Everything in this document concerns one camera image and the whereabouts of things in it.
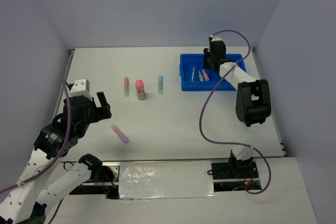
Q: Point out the purple clear pen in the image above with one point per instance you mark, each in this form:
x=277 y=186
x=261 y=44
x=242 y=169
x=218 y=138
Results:
x=193 y=74

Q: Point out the blue plastic compartment tray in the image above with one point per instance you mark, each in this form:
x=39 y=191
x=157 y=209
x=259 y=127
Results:
x=187 y=61

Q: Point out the pink lid clip jar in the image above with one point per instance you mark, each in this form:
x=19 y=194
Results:
x=139 y=85

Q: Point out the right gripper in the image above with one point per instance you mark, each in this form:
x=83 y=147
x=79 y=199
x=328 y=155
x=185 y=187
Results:
x=207 y=53

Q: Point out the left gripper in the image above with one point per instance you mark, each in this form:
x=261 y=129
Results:
x=103 y=112

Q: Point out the orange capped marker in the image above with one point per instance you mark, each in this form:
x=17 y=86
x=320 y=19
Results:
x=126 y=86

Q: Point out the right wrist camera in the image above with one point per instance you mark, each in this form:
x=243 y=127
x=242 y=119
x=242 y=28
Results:
x=213 y=39

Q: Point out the pink correction tape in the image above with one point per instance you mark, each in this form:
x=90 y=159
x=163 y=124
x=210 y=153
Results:
x=205 y=75

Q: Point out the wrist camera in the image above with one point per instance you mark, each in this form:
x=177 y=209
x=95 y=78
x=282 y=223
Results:
x=213 y=39
x=80 y=87

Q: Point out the pink purple highlighter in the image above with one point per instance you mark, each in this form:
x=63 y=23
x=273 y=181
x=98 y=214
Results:
x=120 y=134

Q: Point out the silver foil tape sheet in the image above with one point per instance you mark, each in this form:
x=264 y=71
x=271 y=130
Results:
x=165 y=180

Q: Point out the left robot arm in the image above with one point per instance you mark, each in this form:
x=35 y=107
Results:
x=31 y=199

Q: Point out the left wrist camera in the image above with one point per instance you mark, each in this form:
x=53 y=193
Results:
x=80 y=87

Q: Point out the green correction tape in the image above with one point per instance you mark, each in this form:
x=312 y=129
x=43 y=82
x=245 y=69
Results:
x=200 y=75

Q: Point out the light blue eraser stick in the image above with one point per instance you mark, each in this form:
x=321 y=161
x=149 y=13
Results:
x=160 y=85

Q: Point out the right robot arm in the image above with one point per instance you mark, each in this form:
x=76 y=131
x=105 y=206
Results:
x=253 y=104

